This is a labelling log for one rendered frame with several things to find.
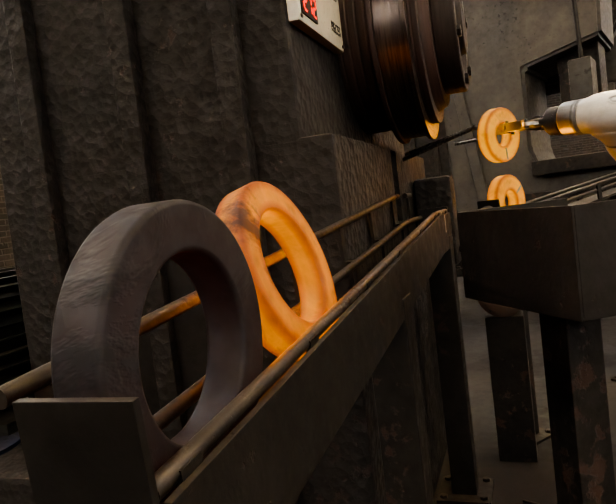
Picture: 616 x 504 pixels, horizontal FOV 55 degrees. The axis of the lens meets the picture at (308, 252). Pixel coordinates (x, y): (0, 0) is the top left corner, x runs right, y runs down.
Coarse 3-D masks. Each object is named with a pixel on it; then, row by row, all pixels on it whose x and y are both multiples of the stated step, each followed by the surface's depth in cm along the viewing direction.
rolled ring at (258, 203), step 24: (240, 192) 57; (264, 192) 61; (240, 216) 55; (264, 216) 63; (288, 216) 65; (240, 240) 53; (288, 240) 67; (312, 240) 68; (264, 264) 55; (312, 264) 67; (264, 288) 53; (312, 288) 66; (264, 312) 53; (288, 312) 56; (312, 312) 64; (264, 336) 54; (288, 336) 54
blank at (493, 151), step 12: (504, 108) 173; (480, 120) 171; (492, 120) 170; (504, 120) 173; (516, 120) 176; (480, 132) 170; (492, 132) 170; (516, 132) 176; (480, 144) 171; (492, 144) 170; (504, 144) 175; (516, 144) 177; (492, 156) 171; (504, 156) 173
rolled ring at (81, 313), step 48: (96, 240) 33; (144, 240) 33; (192, 240) 38; (96, 288) 30; (144, 288) 33; (240, 288) 43; (96, 336) 29; (240, 336) 44; (96, 384) 29; (240, 384) 42; (192, 432) 40
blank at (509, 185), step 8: (504, 176) 172; (512, 176) 175; (496, 184) 171; (504, 184) 172; (512, 184) 175; (520, 184) 178; (488, 192) 172; (496, 192) 170; (504, 192) 172; (512, 192) 176; (520, 192) 177; (504, 200) 172; (512, 200) 178; (520, 200) 177
